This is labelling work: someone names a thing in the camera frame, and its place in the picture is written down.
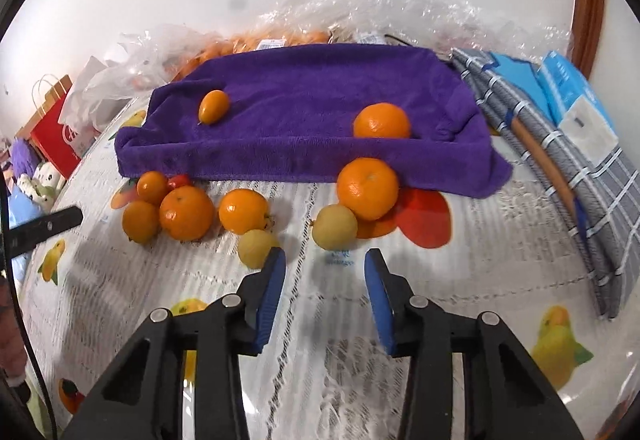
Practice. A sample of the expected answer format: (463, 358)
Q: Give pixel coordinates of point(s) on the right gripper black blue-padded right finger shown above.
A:
(506, 396)

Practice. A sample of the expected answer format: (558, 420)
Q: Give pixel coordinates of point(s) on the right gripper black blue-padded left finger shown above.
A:
(139, 394)

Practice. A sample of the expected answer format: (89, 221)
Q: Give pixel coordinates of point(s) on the small oval kumquat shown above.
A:
(213, 107)

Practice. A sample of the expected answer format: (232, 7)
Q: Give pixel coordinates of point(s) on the large orange with stem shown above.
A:
(381, 120)

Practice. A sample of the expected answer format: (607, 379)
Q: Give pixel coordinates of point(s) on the person's left hand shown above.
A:
(13, 356)

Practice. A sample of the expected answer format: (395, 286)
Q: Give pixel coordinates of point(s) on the white plush toy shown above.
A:
(44, 187)

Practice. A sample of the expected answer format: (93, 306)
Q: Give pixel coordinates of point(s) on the purple plush toy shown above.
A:
(24, 158)

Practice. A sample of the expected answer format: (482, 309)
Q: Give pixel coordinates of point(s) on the red paper shopping bag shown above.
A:
(55, 142)

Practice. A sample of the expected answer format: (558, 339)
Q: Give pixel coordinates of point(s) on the small orange front left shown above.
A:
(140, 221)

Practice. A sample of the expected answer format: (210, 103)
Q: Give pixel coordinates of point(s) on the small orange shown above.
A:
(140, 221)
(152, 187)

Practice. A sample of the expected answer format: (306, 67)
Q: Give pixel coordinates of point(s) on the small orange back left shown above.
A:
(152, 187)

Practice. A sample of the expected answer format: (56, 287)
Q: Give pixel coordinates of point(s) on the white plastic bag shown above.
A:
(97, 96)

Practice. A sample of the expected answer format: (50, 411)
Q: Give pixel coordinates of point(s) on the orange mandarin left large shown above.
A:
(187, 213)

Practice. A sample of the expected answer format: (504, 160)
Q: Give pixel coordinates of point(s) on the small red tomato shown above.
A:
(179, 181)

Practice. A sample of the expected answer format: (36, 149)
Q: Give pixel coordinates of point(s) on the fruit-print lace tablecloth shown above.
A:
(323, 374)

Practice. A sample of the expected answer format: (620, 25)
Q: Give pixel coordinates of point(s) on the yellow-green round fruit left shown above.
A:
(254, 247)

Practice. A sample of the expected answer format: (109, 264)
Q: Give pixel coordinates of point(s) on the yellow-green round fruit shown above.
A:
(254, 247)
(335, 228)

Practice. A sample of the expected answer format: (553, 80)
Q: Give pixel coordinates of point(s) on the orange mandarin centre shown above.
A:
(243, 210)

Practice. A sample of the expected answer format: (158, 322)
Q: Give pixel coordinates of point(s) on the grey checked folded cloth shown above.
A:
(598, 199)

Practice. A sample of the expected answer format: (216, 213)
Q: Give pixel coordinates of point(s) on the yellow-green round fruit right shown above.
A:
(335, 228)

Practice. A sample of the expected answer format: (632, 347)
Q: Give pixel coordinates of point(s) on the large orange by towel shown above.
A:
(368, 187)

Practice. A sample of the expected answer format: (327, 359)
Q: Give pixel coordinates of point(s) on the blue tissue pack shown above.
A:
(575, 109)

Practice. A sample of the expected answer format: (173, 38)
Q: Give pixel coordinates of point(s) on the purple towel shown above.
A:
(291, 114)

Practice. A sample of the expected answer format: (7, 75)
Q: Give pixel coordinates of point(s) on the clear plastic bag of oranges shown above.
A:
(171, 52)

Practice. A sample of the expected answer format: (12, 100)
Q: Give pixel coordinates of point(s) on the brown wooden door frame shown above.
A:
(586, 31)

